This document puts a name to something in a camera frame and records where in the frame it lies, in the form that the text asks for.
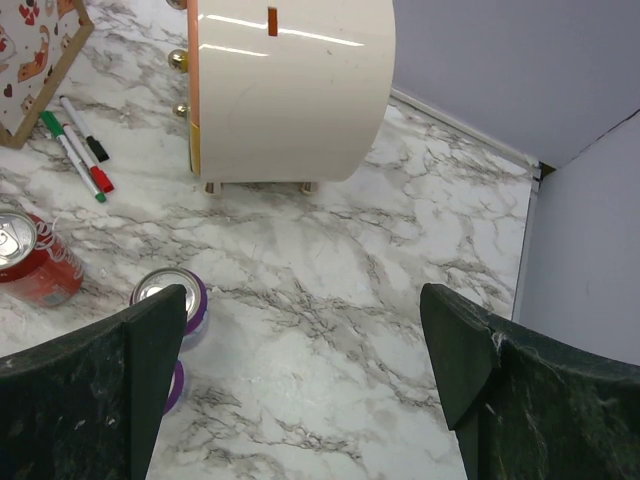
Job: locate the green capped white marker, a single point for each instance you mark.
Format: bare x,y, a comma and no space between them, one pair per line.
56,130

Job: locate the canvas bag with cat print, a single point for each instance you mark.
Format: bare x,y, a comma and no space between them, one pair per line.
40,40

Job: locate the red capped white marker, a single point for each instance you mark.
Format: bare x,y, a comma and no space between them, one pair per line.
97,174

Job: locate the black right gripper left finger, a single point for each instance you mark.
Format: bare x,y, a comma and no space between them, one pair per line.
89,404

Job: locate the cream round drawer cabinet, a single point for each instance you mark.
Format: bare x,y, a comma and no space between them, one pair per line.
284,91

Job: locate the black capped white marker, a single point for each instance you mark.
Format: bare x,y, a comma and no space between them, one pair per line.
94,145

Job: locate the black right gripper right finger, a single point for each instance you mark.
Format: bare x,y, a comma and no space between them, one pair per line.
523,405

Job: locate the red soda can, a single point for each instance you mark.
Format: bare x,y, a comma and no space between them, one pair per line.
37,267

